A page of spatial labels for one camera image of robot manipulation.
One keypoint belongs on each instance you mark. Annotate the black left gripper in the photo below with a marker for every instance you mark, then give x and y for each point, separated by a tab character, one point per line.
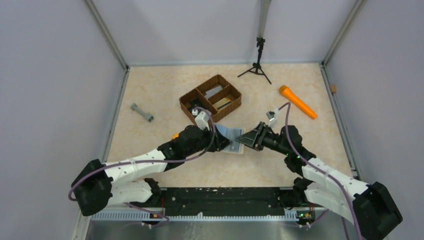
219	142

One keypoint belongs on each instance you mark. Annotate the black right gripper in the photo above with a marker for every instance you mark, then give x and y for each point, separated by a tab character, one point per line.
255	137

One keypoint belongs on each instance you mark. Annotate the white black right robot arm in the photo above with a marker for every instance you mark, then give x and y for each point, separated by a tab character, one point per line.
369	207

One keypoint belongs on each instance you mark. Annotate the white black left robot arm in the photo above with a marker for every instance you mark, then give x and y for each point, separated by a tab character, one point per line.
100	185

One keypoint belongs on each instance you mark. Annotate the gold card in basket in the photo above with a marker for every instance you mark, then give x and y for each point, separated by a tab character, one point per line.
222	103

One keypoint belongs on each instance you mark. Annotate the grey card in basket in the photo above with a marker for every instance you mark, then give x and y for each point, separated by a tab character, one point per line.
209	93

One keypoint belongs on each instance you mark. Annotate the brown woven basket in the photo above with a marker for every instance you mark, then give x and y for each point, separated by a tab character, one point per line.
196	98

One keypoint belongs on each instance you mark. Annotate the black mini tripod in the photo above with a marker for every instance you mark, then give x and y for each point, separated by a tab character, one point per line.
256	68

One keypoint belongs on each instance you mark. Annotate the grey plastic dumbbell toy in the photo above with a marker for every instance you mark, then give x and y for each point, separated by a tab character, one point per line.
147	116

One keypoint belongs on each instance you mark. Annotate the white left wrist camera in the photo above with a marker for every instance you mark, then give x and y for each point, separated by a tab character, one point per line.
201	118

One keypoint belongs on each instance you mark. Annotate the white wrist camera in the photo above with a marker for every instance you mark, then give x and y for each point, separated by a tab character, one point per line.
272	117
201	118

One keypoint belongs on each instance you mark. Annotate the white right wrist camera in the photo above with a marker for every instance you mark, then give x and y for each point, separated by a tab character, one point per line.
272	117

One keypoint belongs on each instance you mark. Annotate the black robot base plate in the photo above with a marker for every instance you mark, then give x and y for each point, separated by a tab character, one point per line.
230	202

